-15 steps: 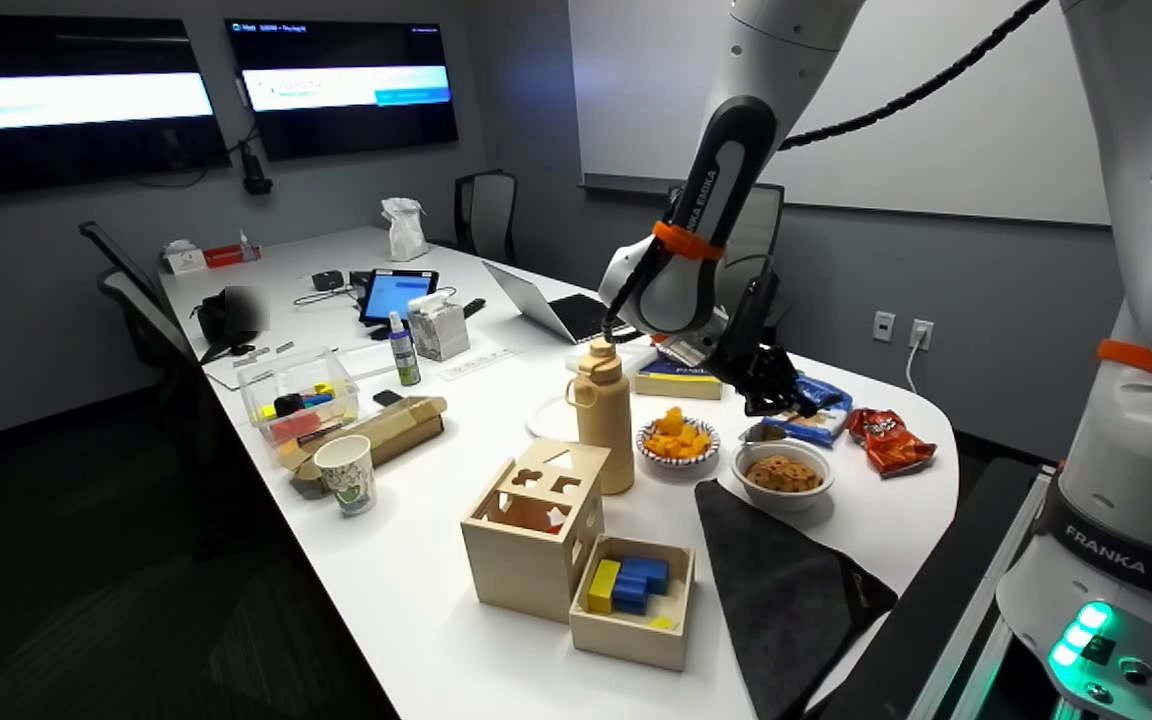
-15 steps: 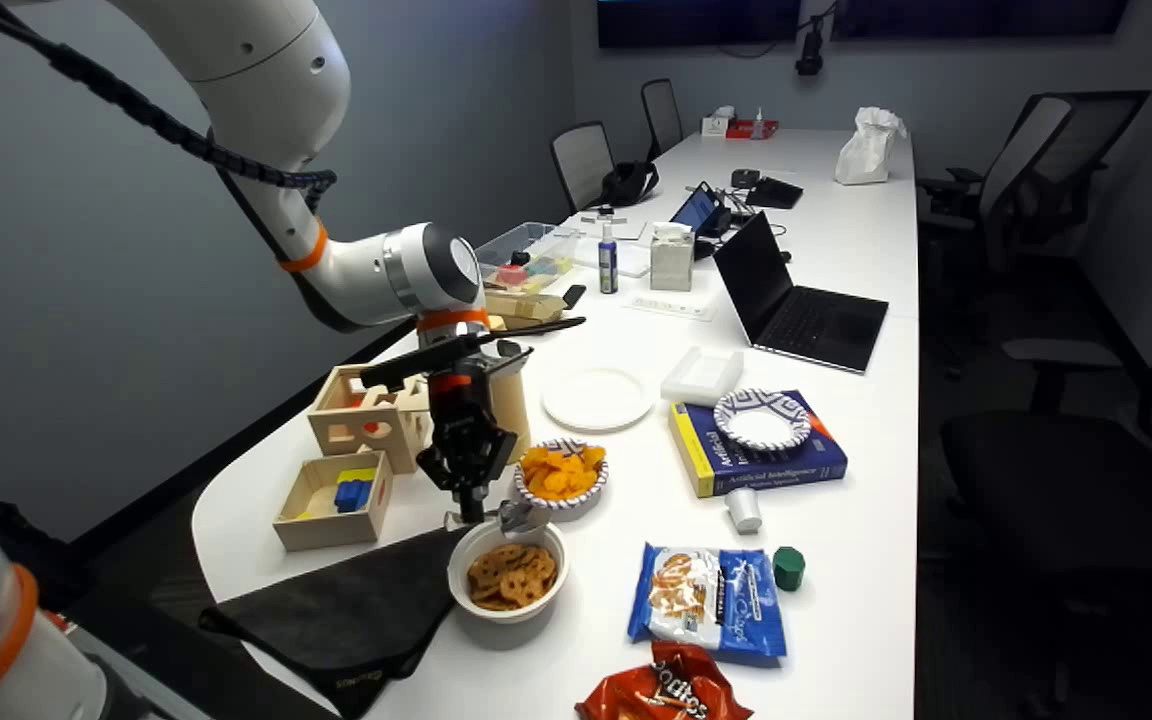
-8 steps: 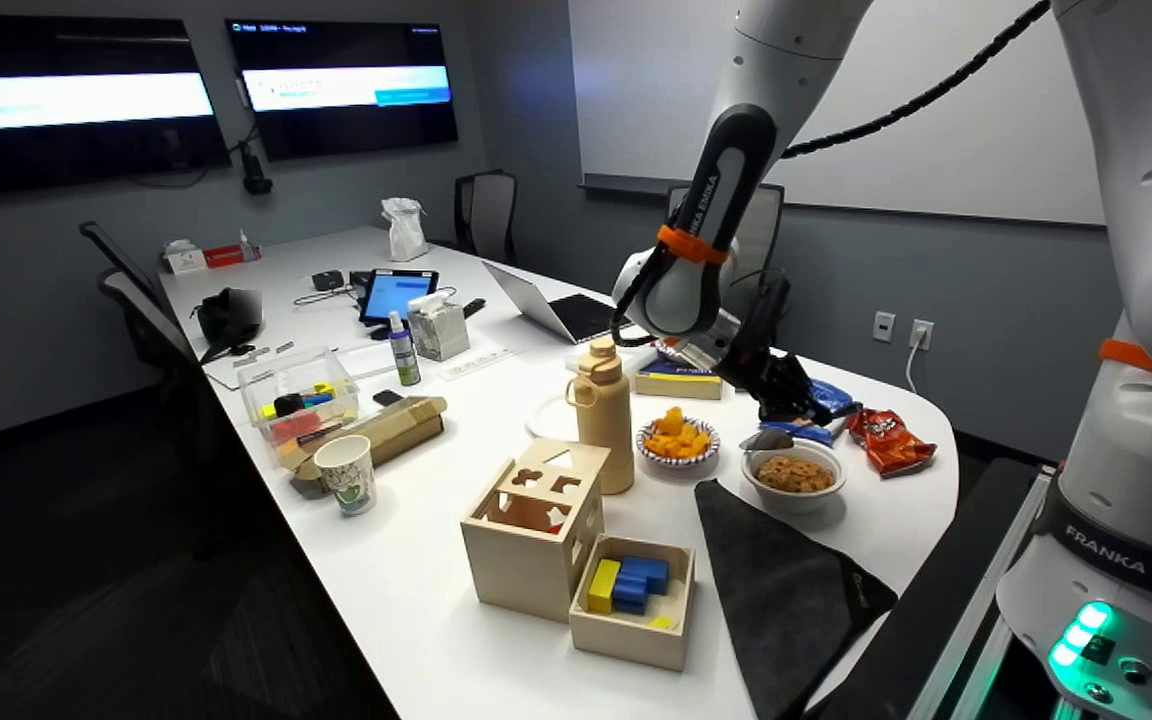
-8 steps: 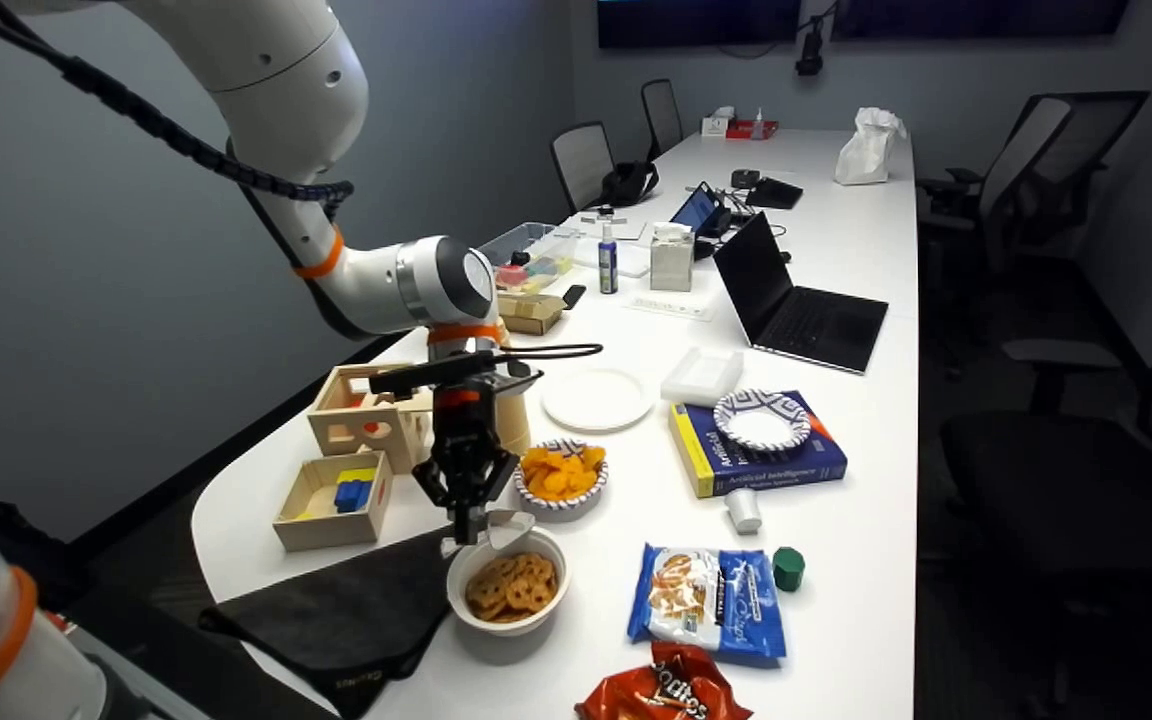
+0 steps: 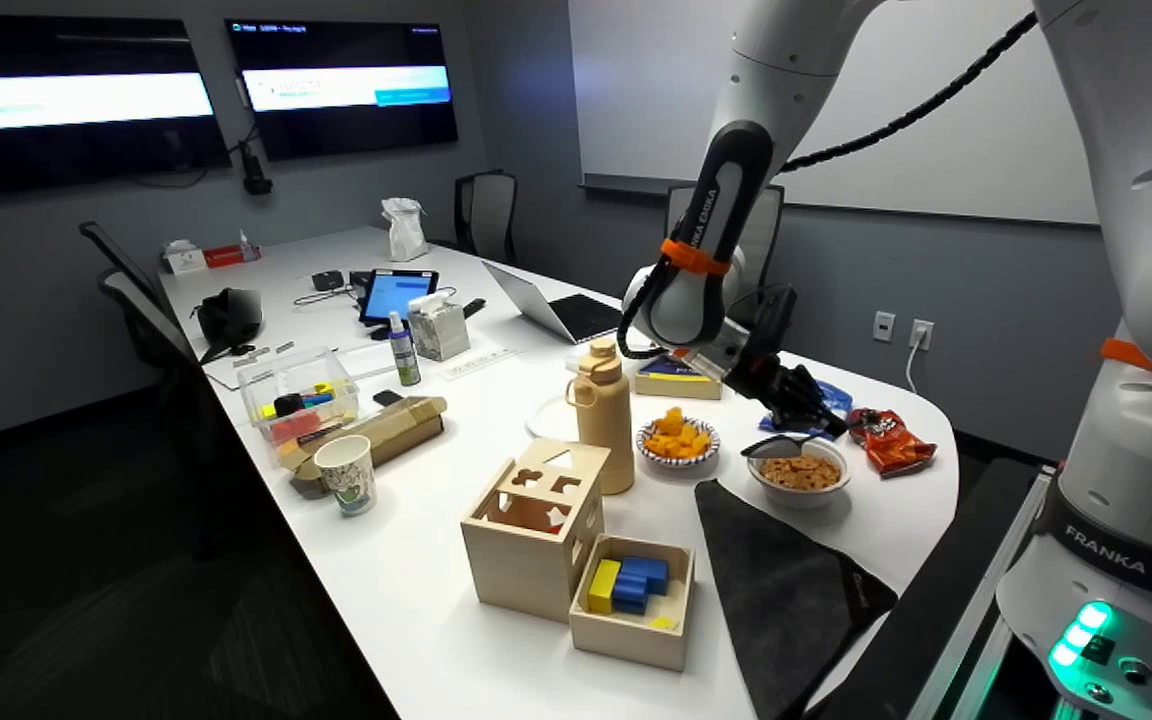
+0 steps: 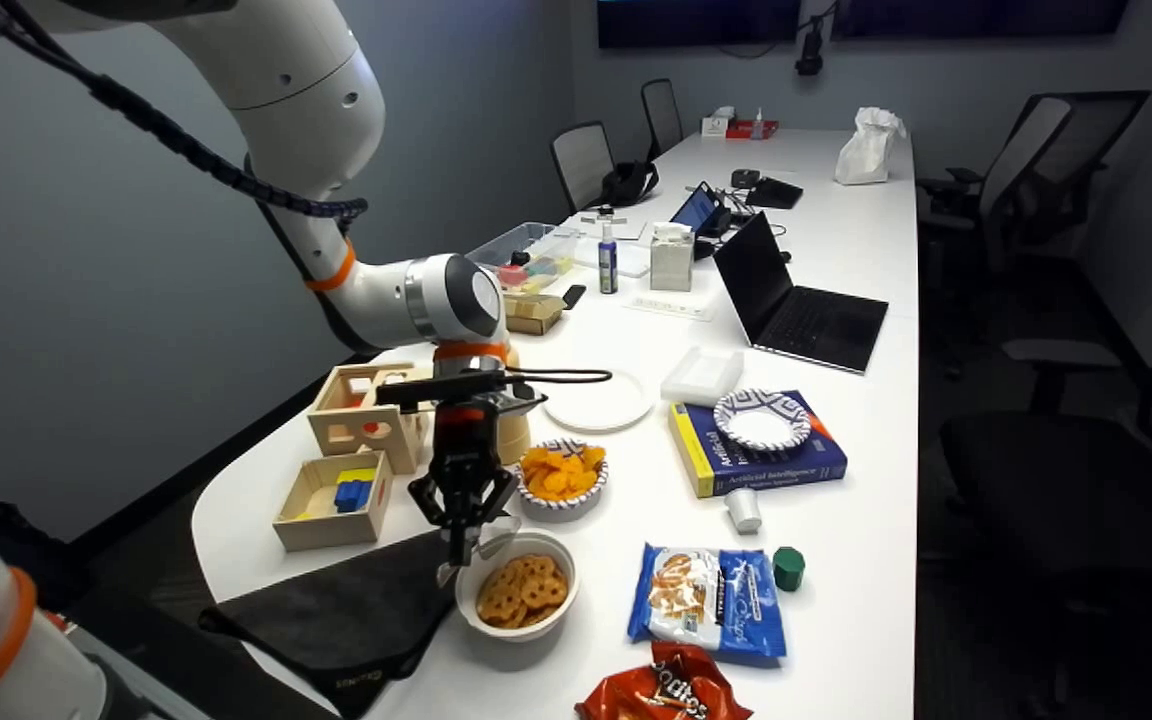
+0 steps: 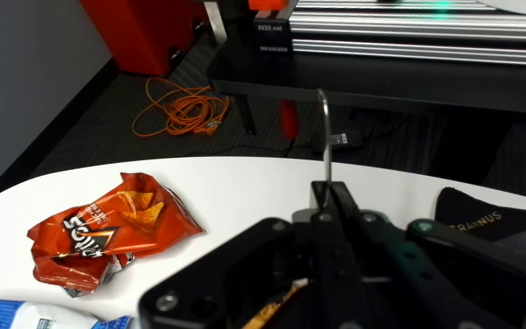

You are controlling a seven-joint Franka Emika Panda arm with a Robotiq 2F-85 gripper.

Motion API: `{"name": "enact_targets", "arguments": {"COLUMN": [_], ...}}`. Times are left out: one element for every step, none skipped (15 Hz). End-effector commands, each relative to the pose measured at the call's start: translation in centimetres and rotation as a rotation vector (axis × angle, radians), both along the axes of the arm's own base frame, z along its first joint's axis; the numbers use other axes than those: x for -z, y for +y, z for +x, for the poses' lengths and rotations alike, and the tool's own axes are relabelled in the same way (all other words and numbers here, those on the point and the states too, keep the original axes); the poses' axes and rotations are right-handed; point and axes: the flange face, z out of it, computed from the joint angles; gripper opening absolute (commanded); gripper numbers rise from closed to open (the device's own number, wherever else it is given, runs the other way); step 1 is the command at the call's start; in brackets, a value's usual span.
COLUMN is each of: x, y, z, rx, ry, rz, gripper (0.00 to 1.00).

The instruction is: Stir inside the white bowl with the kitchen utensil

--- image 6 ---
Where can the blue snack bag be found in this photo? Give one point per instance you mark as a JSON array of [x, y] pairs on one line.
[[708, 603]]

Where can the red flat item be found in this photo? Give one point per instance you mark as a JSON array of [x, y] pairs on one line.
[[752, 128]]

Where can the blue box with yellow edge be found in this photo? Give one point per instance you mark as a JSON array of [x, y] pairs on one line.
[[758, 465]]

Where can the white plastic bag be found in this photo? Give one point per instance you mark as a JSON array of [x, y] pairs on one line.
[[869, 149]]

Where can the black webcam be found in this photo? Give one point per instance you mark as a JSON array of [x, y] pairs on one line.
[[811, 50]]

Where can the white bowl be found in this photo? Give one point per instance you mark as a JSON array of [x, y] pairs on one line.
[[469, 616]]

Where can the yellow block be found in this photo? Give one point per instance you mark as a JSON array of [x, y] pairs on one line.
[[357, 474]]

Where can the metal spoon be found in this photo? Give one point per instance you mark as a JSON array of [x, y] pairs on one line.
[[448, 578]]

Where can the red chip bag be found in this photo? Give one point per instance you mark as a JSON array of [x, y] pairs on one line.
[[662, 691]]

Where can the small white box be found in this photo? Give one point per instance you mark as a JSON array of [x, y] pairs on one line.
[[717, 124]]

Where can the black laptop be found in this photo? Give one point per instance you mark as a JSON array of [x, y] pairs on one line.
[[803, 323]]

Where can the tablet with blue screen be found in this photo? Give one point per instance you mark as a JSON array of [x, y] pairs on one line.
[[698, 210]]

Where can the white paper plate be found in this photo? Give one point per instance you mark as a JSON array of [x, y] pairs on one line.
[[598, 406]]

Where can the small spray bottle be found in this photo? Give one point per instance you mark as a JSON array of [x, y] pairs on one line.
[[608, 264]]

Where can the black phone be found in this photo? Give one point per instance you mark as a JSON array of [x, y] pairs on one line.
[[572, 296]]

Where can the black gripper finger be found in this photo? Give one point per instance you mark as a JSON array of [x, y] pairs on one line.
[[440, 531], [487, 522]]

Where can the white plastic container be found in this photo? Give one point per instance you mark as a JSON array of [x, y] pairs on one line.
[[700, 374]]

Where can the small white cup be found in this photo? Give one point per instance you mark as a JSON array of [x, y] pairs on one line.
[[747, 512]]

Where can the pretzels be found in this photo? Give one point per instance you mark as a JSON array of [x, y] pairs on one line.
[[523, 590]]

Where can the black office chair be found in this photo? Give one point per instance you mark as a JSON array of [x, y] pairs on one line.
[[1071, 465], [1043, 162]]

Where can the black cloth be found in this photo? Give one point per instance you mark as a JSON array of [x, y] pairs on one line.
[[338, 612]]

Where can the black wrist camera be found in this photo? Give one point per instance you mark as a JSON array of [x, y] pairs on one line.
[[459, 389]]

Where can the wooden tray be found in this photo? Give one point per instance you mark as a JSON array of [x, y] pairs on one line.
[[308, 527]]

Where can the patterned small bowl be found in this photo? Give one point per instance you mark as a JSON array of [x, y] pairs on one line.
[[589, 497]]

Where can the black pouch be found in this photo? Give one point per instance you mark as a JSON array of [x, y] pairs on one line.
[[778, 195]]

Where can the wall monitor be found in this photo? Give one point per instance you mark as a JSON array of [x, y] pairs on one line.
[[979, 14], [698, 21]]

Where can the grey office chair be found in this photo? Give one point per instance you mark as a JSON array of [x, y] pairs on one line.
[[662, 113], [580, 162]]

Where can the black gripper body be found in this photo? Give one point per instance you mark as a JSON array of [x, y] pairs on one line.
[[467, 463]]

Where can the wooden shape sorter box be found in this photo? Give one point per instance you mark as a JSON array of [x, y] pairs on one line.
[[362, 426]]

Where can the blue block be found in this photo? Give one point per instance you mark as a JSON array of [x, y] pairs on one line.
[[355, 497]]

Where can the orange crackers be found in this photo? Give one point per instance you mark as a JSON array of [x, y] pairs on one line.
[[562, 474]]

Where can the brown cardboard box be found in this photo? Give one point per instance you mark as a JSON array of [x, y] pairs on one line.
[[539, 312]]

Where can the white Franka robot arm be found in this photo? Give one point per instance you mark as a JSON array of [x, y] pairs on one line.
[[296, 92]]

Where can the clear plastic bin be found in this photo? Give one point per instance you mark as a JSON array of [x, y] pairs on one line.
[[530, 255]]

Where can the black bag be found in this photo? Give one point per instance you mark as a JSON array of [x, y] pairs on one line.
[[628, 182]]

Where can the white tissue box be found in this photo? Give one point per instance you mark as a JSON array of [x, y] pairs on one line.
[[668, 262]]

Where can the green cap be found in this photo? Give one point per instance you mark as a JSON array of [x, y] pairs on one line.
[[790, 568]]

